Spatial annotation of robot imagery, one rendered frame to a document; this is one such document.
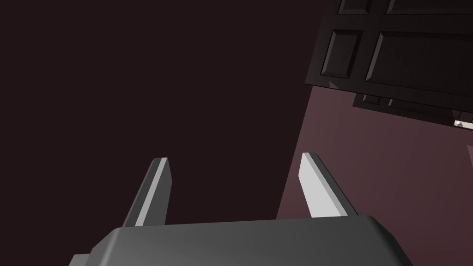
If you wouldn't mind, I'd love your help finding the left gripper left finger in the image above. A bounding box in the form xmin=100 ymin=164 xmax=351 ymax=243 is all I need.
xmin=121 ymin=157 xmax=173 ymax=228

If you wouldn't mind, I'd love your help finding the dark panelled door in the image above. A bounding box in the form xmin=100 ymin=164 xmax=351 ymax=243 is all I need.
xmin=305 ymin=0 xmax=473 ymax=130

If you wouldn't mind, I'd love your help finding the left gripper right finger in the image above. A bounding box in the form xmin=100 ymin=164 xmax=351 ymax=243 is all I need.
xmin=298 ymin=151 xmax=359 ymax=218

